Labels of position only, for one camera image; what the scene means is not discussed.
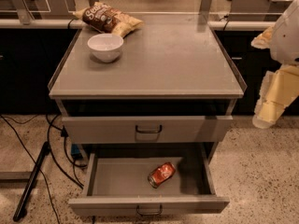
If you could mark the black middle drawer handle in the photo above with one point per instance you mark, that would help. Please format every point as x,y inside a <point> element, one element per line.
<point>148,212</point>

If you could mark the black top drawer handle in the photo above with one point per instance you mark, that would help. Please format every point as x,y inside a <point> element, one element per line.
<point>148,131</point>

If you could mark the black bar on floor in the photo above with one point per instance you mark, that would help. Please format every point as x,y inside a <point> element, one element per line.
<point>21,208</point>

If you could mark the brown chip bag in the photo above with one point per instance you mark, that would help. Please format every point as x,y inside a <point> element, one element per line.
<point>106,19</point>

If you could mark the grey left post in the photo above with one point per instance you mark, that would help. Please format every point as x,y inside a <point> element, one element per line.
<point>23,13</point>

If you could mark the blue object under cabinet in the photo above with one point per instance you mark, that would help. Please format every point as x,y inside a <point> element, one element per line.
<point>75,153</point>

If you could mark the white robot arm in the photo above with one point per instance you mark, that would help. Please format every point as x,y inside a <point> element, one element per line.
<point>284,46</point>

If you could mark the grey top drawer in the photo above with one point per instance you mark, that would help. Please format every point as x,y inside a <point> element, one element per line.
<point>121,130</point>

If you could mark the grey open middle drawer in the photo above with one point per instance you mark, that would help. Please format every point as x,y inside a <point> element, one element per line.
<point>117,183</point>

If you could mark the white ceramic bowl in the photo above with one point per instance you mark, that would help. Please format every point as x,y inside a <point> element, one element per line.
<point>106,47</point>

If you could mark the black drawer handle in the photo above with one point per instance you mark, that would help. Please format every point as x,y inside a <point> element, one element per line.
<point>148,131</point>
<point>148,212</point>

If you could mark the grey right post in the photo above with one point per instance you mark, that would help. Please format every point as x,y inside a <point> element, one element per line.
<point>204,9</point>

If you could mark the white horizontal rail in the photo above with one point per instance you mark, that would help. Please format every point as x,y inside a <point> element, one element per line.
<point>76,24</point>

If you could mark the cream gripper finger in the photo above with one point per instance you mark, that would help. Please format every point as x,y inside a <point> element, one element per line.
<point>278,90</point>
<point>262,41</point>

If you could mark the red coke can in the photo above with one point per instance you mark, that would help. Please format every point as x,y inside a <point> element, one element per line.
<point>161,174</point>

